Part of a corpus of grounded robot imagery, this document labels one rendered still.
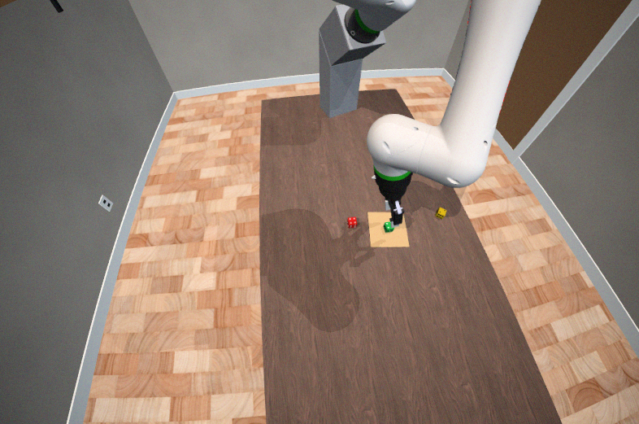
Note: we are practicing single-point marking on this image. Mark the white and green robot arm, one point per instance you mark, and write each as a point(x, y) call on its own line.
point(455, 152)

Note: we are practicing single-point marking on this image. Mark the tan flat mat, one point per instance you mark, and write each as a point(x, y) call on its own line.
point(378, 236)

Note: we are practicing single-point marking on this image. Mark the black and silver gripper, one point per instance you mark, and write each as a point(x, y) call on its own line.
point(396, 214)

